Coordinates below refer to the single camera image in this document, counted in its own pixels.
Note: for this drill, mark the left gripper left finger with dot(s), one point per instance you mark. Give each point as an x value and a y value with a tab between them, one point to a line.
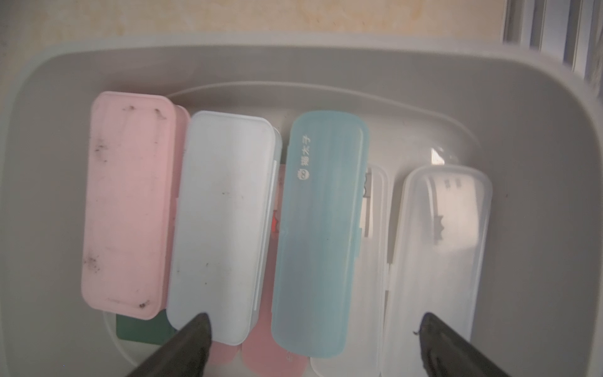
185	354

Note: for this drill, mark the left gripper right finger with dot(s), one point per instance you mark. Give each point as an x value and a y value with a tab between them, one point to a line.
445	353

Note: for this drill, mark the pink pencil case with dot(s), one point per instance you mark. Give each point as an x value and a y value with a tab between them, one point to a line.
221	353
136	147
260	352

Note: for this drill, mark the dark green pencil case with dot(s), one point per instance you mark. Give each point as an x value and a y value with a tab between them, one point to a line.
156	331

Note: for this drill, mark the clear translucent pencil case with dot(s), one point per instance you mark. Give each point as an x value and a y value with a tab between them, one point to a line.
364	341

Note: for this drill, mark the light blue pencil case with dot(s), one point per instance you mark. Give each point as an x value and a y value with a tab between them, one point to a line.
224	217

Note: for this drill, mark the teal pencil case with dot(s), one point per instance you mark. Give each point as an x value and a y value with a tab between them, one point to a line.
319	232

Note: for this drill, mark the grey plastic storage box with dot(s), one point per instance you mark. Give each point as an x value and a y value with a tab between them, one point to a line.
528	122

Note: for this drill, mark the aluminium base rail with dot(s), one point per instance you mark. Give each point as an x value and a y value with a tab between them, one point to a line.
568	31

